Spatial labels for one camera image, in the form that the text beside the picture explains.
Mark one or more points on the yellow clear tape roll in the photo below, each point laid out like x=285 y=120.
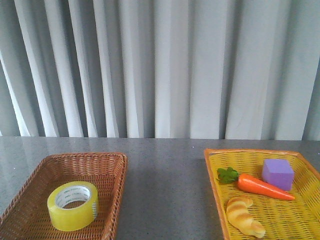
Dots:
x=73 y=206

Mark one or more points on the white pleated curtain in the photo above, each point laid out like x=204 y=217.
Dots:
x=198 y=69

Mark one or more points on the orange toy carrot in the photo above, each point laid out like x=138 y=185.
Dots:
x=251 y=184

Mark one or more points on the toy bread croissant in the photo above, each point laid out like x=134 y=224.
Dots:
x=237 y=212

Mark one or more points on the purple foam cube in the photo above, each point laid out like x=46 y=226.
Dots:
x=279 y=173

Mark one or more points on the brown wicker basket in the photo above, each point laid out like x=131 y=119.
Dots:
x=27 y=216

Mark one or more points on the yellow wicker basket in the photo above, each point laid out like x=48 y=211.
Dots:
x=297 y=219

